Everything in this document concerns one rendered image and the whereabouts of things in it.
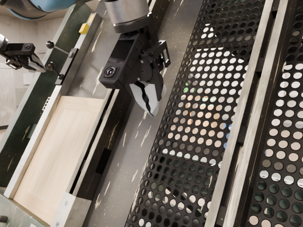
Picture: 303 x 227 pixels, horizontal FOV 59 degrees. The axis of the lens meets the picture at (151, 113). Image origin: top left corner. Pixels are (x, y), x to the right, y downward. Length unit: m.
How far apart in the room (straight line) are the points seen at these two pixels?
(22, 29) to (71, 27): 12.23
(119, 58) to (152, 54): 0.07
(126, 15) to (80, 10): 1.22
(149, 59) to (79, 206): 0.56
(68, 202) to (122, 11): 0.63
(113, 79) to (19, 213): 0.81
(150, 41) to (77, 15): 1.16
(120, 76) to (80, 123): 0.66
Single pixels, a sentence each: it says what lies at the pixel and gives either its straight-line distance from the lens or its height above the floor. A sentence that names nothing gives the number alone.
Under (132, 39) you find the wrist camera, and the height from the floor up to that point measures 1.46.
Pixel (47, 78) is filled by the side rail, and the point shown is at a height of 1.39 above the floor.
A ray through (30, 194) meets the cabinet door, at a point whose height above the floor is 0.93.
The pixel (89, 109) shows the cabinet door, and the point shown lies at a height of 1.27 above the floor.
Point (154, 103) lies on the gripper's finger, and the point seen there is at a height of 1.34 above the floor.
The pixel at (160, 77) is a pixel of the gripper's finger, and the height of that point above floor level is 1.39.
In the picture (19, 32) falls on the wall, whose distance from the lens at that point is 13.73.
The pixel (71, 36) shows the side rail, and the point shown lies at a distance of 1.64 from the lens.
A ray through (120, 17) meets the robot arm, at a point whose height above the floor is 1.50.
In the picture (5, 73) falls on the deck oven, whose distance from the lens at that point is 8.11.
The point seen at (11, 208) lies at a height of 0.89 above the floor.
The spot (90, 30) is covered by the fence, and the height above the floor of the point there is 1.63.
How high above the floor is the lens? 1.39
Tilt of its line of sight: 8 degrees down
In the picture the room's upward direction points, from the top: straight up
